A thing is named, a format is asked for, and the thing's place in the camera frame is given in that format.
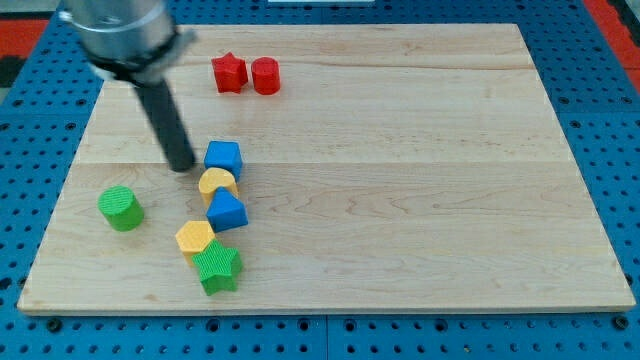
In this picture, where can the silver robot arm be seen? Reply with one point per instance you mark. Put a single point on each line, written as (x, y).
(134, 41)

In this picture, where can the blue cube block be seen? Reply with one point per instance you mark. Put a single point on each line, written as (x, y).
(225, 155)

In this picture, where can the blue triangle block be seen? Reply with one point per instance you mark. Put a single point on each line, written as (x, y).
(226, 211)

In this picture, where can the wooden board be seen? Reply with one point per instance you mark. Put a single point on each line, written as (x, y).
(399, 169)

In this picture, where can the yellow half-moon block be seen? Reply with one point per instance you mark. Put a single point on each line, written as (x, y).
(214, 178)

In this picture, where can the red cylinder block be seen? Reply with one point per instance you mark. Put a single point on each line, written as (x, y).
(266, 75)

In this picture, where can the green star block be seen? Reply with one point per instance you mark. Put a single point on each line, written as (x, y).
(218, 267)

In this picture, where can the red star block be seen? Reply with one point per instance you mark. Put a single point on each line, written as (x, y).
(230, 73)

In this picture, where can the yellow hexagon block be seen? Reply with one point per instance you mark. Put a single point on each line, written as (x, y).
(194, 237)

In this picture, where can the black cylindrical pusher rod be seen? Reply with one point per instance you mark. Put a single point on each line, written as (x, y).
(161, 111)

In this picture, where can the green cylinder block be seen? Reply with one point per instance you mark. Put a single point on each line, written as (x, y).
(120, 207)

